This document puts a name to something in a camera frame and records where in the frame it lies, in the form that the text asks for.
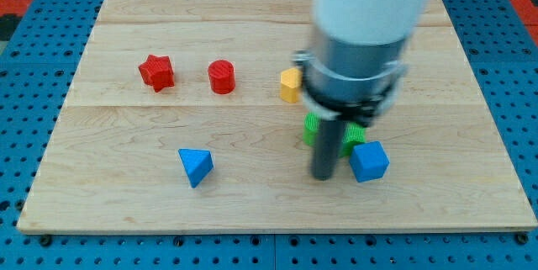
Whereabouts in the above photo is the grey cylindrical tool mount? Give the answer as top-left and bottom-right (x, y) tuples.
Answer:
(293, 26), (408, 127)

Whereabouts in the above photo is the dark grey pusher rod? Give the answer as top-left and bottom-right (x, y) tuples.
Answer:
(310, 119), (347, 181)

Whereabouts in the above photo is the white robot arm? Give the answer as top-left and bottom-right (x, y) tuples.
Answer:
(293, 0), (427, 180)

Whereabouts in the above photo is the wooden board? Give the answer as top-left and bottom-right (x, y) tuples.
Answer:
(18, 0), (537, 235)

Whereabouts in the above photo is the red star block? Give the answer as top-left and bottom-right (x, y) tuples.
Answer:
(138, 55), (175, 93)

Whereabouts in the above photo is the green ridged block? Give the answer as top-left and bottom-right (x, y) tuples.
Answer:
(303, 113), (367, 157)

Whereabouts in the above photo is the blue cube block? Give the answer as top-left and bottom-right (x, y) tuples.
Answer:
(349, 141), (390, 183)

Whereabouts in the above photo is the yellow hexagon block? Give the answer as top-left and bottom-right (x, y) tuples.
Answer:
(280, 67), (302, 103)

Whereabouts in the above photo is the red cylinder block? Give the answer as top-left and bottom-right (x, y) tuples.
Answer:
(208, 60), (235, 94)

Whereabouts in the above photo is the blue triangular prism block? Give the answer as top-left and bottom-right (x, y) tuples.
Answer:
(178, 148), (214, 188)

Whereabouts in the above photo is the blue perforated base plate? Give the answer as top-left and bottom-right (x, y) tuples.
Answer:
(1, 0), (537, 269)

